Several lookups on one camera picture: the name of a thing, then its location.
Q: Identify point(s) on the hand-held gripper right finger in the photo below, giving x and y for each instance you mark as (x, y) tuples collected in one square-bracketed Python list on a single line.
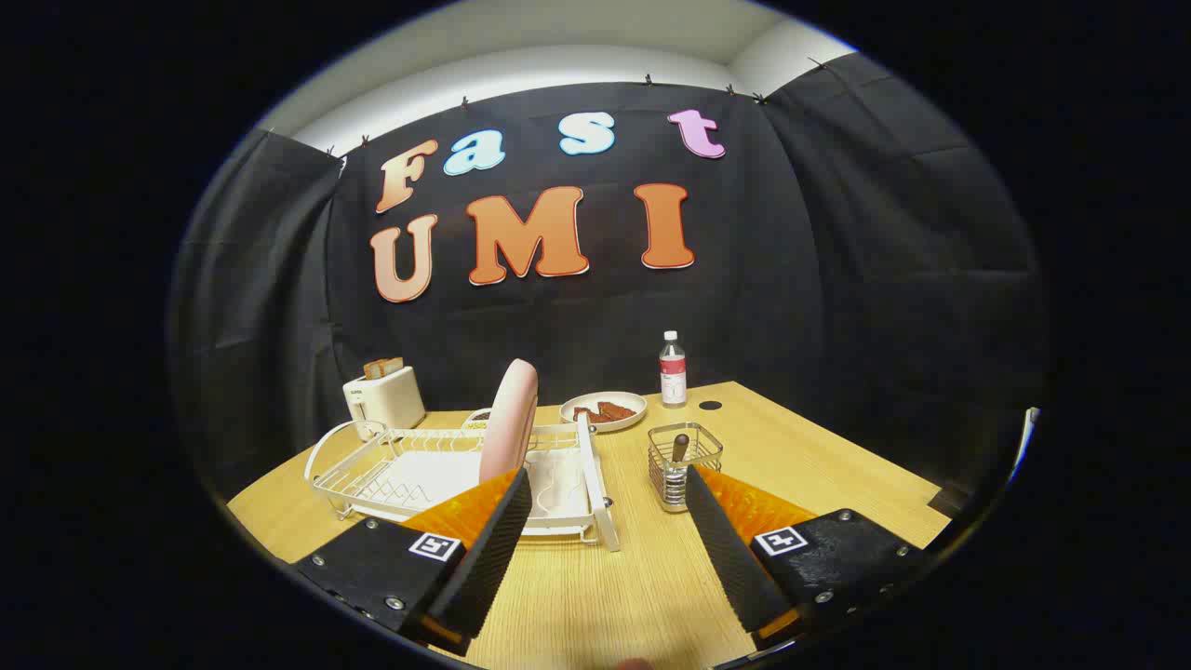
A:
[(730, 558)]

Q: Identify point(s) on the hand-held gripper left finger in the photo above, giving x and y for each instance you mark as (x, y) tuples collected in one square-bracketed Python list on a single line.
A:
[(493, 558)]

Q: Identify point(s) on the pink plate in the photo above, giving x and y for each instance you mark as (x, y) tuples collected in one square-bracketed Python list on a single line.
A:
[(510, 419)]

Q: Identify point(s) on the white round plate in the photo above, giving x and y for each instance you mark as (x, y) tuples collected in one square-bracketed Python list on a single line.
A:
[(635, 407)]

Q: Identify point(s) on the white compartment tray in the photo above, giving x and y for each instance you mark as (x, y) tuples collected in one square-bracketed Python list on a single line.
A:
[(476, 423)]

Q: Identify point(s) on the red meat piece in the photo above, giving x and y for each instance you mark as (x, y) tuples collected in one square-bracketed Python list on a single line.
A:
[(586, 416), (617, 410)]

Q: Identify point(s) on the white toaster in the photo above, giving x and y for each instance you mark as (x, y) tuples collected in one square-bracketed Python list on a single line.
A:
[(386, 402)]

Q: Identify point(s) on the clear red-label water bottle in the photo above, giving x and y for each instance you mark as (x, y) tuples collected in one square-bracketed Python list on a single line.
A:
[(673, 377)]

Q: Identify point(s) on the toast bread slice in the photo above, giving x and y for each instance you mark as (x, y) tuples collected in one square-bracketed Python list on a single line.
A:
[(372, 369), (393, 366)]

